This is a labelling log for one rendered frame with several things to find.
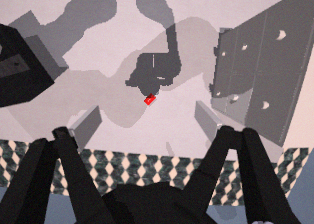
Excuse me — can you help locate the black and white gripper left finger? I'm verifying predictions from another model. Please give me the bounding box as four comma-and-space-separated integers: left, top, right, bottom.
0, 105, 116, 224

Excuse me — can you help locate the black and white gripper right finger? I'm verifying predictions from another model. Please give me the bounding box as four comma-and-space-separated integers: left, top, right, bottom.
160, 100, 301, 224

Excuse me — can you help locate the small red block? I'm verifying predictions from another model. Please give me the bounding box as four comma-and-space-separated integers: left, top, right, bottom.
144, 93, 156, 105

